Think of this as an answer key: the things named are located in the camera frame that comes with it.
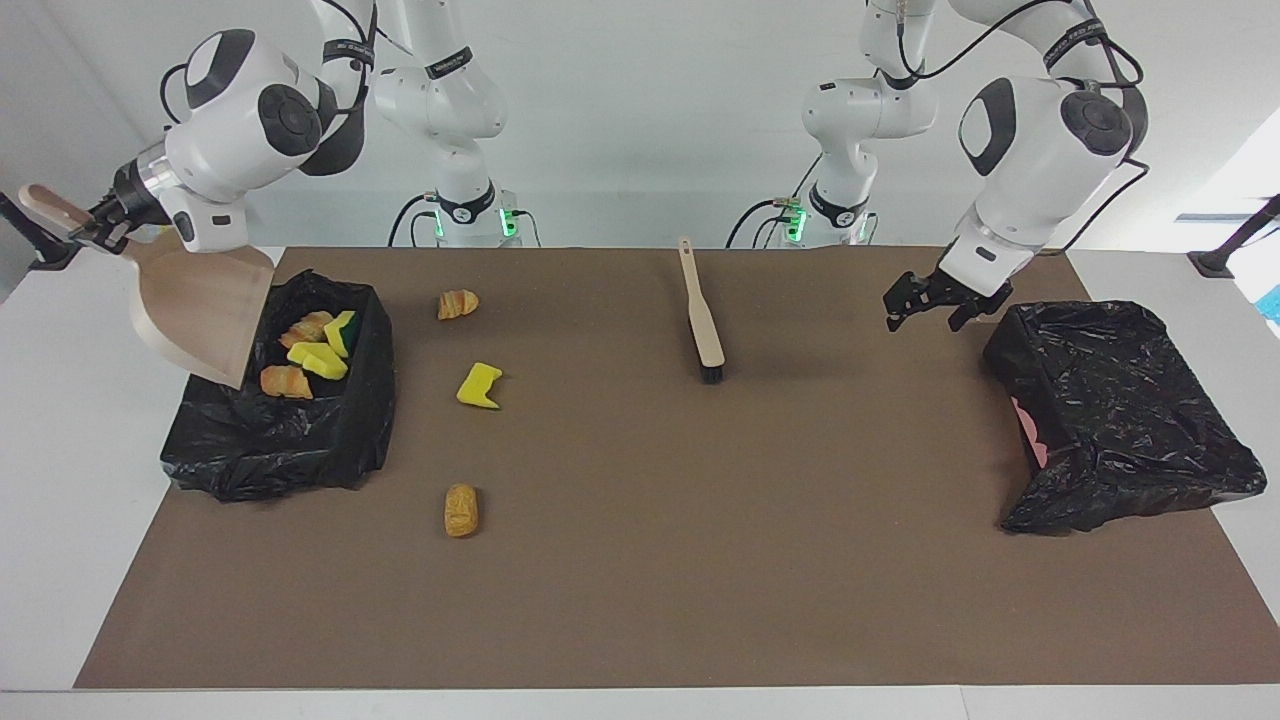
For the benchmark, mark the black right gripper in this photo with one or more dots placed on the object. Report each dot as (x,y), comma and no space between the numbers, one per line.
(138,198)

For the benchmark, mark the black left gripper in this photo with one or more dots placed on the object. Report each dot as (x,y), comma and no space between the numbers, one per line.
(965,292)

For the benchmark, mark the beige plastic dustpan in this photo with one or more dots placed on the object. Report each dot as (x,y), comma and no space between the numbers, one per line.
(200,310)

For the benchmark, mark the striped toy croissant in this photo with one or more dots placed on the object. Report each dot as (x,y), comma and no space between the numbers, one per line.
(286,382)
(308,328)

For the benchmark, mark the beige brush black bristles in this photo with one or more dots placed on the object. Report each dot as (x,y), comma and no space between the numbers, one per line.
(705,330)

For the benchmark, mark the yellow sponge chunk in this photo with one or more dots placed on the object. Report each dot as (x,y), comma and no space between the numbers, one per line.
(318,361)

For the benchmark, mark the green and yellow sponge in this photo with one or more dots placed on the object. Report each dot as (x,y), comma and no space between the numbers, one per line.
(343,333)

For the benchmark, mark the small toy croissant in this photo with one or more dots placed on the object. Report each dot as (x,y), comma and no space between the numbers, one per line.
(458,304)

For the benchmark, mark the notched yellow sponge piece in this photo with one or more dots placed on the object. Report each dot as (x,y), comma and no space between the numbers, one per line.
(478,388)

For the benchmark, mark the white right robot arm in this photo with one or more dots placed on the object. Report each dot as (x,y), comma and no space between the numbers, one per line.
(240,130)

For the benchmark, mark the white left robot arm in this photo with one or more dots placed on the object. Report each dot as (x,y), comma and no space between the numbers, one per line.
(1040,150)

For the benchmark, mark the black bag lined pink bin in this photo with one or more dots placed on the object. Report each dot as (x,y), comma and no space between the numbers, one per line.
(1120,420)

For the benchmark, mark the blue object at table edge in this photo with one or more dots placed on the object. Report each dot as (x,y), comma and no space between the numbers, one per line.
(1273,305)

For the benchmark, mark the brown table mat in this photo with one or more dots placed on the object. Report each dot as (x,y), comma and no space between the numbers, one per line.
(640,600)

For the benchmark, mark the brown toy bread roll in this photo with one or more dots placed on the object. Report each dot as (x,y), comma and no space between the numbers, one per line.
(461,510)

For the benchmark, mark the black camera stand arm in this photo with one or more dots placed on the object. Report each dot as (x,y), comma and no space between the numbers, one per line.
(50,260)
(1215,263)

